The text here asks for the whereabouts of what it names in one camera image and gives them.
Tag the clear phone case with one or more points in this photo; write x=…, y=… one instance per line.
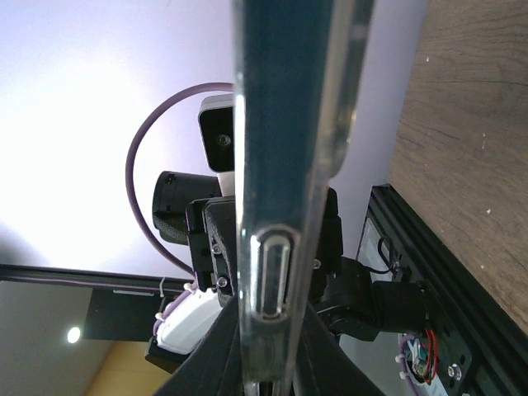
x=263, y=374

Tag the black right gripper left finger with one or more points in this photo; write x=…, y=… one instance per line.
x=214, y=367

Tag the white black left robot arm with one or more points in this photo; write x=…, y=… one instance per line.
x=350, y=298

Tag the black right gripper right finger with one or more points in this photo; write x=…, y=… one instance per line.
x=322, y=367

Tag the black phone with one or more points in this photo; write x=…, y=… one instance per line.
x=280, y=53

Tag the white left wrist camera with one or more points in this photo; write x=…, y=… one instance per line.
x=215, y=119

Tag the black aluminium frame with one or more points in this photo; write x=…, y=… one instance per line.
x=451, y=330

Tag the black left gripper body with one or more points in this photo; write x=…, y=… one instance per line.
x=212, y=240

